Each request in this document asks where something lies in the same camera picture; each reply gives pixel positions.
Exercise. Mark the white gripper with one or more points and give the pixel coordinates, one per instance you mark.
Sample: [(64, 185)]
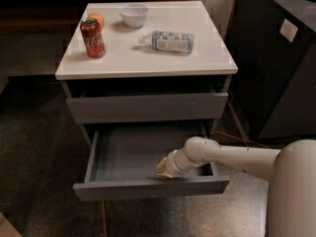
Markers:
[(172, 164)]

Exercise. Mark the grey drawer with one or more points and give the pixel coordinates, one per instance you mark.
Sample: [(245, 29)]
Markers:
[(124, 157), (136, 108)]

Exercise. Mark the red coke can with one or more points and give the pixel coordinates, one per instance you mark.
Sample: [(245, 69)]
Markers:
[(92, 36)]

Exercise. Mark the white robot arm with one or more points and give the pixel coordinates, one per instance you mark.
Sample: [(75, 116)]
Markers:
[(290, 172)]

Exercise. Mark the grey top drawer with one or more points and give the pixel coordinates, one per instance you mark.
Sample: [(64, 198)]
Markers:
[(136, 108)]

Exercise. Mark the grey cabinet with white top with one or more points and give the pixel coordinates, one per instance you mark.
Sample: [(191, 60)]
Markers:
[(131, 68)]

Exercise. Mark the clear plastic water bottle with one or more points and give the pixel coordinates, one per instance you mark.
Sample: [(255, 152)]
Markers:
[(169, 41)]

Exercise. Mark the black counter cabinet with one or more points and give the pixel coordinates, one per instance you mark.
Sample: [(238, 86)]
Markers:
[(274, 89)]

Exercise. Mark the white bowl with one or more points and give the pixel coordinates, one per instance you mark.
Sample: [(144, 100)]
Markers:
[(134, 15)]

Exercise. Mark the brown cardboard corner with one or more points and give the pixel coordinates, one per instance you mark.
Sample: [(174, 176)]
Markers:
[(6, 228)]

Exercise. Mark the orange fruit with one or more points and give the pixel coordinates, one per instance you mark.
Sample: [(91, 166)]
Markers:
[(98, 17)]

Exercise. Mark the white wall outlet plate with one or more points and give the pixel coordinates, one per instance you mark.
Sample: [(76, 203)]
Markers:
[(288, 30)]

